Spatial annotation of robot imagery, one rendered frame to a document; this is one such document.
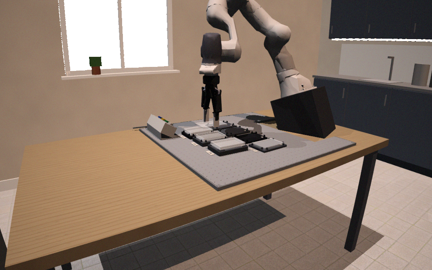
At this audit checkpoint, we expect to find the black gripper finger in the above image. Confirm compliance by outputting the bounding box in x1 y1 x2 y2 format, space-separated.
201 87 211 122
208 87 222 127

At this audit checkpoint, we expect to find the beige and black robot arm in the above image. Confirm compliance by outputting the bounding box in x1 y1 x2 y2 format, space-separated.
199 0 317 98

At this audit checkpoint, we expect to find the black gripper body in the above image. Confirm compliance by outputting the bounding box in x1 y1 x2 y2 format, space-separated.
203 75 220 96

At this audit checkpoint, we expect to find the grey button panel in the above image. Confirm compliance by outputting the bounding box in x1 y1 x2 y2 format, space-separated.
133 114 177 140

